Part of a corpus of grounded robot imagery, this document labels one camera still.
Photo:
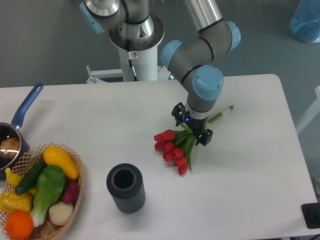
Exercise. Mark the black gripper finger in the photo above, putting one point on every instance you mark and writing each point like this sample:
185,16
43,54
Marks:
203,136
178,112

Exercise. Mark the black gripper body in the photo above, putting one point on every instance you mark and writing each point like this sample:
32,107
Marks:
195,122

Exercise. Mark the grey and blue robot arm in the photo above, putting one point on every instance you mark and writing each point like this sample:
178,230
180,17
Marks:
190,64

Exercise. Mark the red tulip bouquet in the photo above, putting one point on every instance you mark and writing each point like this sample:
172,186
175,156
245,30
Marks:
176,147

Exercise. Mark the dark grey ribbed vase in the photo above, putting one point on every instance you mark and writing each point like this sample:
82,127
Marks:
126,186

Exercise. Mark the black device at table edge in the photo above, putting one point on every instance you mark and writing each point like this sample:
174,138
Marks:
311,214

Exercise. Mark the yellow squash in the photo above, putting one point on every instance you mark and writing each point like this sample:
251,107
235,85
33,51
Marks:
54,155

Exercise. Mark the green bok choy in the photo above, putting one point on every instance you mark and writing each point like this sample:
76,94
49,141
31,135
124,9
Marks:
49,187

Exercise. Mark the blue transparent container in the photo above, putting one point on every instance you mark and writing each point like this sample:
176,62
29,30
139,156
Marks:
305,22

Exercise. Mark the white garlic bulb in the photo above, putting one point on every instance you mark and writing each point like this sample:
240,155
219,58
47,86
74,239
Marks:
60,213

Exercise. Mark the dark green cucumber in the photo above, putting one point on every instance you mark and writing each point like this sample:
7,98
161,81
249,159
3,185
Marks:
29,180

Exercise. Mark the browned bread roll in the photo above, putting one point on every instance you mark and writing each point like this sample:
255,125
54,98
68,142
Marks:
9,148

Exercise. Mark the yellow banana pepper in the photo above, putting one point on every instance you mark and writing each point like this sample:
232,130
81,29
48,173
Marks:
12,178

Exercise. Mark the yellow pumpkin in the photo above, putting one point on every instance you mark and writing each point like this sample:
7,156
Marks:
11,202

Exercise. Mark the orange fruit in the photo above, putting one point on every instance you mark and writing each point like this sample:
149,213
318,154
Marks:
19,225

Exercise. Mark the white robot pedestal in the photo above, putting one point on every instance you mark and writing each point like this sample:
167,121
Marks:
137,46

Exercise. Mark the white frame at right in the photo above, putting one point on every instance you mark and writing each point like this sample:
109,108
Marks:
312,111

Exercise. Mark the blue handled saucepan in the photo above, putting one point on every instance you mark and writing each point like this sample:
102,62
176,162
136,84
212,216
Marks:
8,130

